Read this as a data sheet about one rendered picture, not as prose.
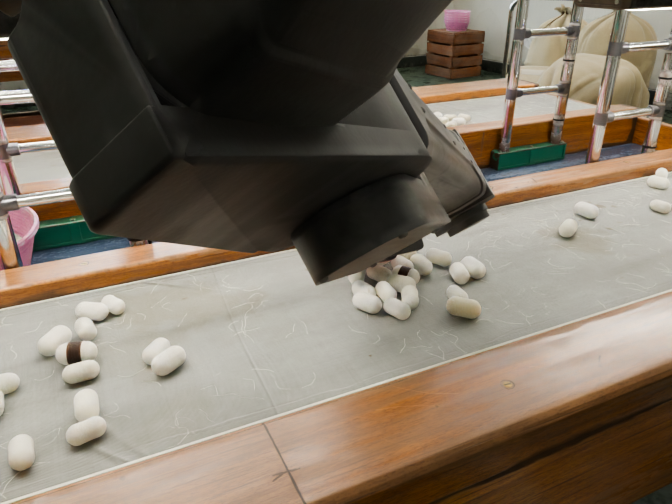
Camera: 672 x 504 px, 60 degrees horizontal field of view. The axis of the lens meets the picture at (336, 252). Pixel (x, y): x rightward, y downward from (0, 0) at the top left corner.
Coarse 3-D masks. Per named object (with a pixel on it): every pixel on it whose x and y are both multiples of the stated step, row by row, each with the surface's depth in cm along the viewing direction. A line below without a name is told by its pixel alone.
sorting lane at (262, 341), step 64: (576, 192) 100; (640, 192) 100; (512, 256) 78; (576, 256) 78; (640, 256) 78; (0, 320) 64; (64, 320) 64; (128, 320) 64; (192, 320) 64; (256, 320) 64; (320, 320) 64; (384, 320) 64; (448, 320) 64; (512, 320) 64; (576, 320) 64; (64, 384) 54; (128, 384) 54; (192, 384) 54; (256, 384) 54; (320, 384) 54; (0, 448) 47; (64, 448) 47; (128, 448) 47
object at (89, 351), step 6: (84, 342) 57; (90, 342) 57; (60, 348) 56; (84, 348) 56; (90, 348) 56; (96, 348) 57; (60, 354) 56; (84, 354) 56; (90, 354) 56; (96, 354) 57; (60, 360) 56; (66, 360) 56; (84, 360) 56
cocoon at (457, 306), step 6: (450, 300) 64; (456, 300) 64; (462, 300) 64; (468, 300) 64; (474, 300) 64; (450, 306) 64; (456, 306) 64; (462, 306) 63; (468, 306) 63; (474, 306) 63; (480, 306) 64; (450, 312) 64; (456, 312) 64; (462, 312) 64; (468, 312) 63; (474, 312) 63; (480, 312) 64
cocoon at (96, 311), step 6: (78, 306) 63; (84, 306) 63; (90, 306) 63; (96, 306) 63; (102, 306) 63; (78, 312) 63; (84, 312) 63; (90, 312) 63; (96, 312) 63; (102, 312) 63; (108, 312) 64; (90, 318) 63; (96, 318) 63; (102, 318) 63
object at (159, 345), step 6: (156, 342) 57; (162, 342) 57; (168, 342) 58; (150, 348) 56; (156, 348) 57; (162, 348) 57; (144, 354) 56; (150, 354) 56; (156, 354) 56; (144, 360) 56; (150, 360) 56
